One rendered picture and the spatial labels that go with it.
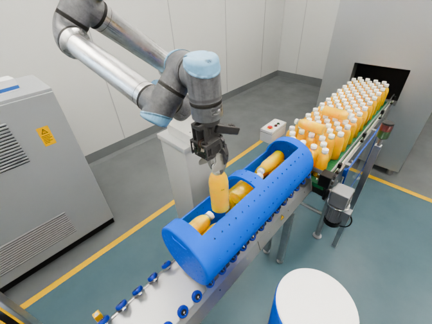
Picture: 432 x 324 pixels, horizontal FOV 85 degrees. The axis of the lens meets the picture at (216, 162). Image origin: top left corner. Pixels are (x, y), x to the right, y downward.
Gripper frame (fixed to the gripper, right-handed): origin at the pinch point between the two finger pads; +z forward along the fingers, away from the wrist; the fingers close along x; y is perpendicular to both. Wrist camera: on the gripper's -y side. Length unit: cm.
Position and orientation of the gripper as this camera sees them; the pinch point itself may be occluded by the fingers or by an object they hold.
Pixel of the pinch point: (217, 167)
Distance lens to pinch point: 81.2
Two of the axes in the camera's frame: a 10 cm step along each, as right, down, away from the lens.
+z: 0.8, 7.9, 6.1
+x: 7.3, 3.7, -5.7
